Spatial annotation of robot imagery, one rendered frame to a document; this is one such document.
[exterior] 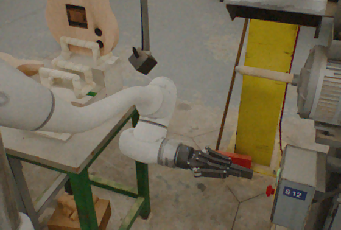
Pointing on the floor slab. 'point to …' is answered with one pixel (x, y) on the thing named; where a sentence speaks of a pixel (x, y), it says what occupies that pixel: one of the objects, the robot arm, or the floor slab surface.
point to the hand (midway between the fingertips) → (241, 171)
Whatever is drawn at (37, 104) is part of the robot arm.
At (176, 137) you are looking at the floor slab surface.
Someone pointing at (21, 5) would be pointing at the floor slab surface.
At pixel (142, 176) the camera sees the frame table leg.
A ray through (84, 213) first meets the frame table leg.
